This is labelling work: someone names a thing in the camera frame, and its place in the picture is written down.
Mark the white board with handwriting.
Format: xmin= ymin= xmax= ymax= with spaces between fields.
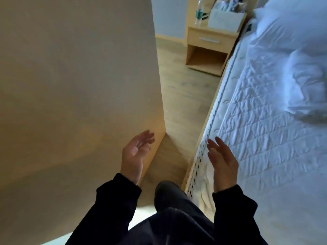
xmin=207 ymin=0 xmax=245 ymax=33

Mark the person's left forearm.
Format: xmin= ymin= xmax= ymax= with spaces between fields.
xmin=65 ymin=173 xmax=142 ymax=245

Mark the person's right forearm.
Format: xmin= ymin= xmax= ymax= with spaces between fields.
xmin=212 ymin=185 xmax=269 ymax=245

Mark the clear bottle teal label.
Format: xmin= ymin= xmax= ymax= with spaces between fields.
xmin=194 ymin=0 xmax=205 ymax=25

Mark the quilted white mattress pad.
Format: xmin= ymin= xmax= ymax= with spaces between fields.
xmin=199 ymin=30 xmax=327 ymax=245

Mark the person's left hand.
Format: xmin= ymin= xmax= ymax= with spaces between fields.
xmin=120 ymin=130 xmax=156 ymax=186

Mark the large white pillow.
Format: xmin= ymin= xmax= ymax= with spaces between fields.
xmin=253 ymin=0 xmax=327 ymax=53

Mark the light wooden nightstand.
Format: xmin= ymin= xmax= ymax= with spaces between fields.
xmin=186 ymin=0 xmax=248 ymax=77

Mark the person's right hand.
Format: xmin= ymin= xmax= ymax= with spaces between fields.
xmin=206 ymin=136 xmax=239 ymax=194

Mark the light wooden cabinet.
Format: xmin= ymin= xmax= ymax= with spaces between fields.
xmin=0 ymin=0 xmax=167 ymax=245

